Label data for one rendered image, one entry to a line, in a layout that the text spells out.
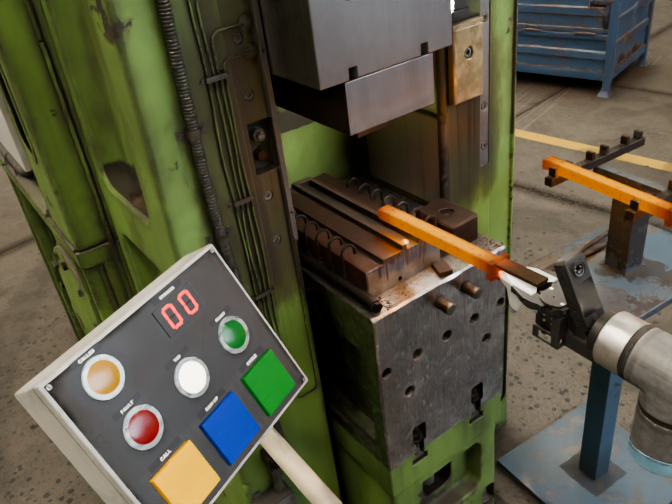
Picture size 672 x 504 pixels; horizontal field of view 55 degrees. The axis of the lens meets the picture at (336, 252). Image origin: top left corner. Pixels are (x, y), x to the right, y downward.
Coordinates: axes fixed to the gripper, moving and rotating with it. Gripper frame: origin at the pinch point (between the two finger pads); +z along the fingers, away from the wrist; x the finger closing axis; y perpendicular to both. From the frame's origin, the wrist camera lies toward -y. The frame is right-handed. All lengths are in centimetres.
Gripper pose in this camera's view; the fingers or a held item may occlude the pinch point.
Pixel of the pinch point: (508, 269)
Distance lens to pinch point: 116.2
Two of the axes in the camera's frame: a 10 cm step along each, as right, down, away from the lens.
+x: 8.1, -3.9, 4.4
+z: -5.8, -4.0, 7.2
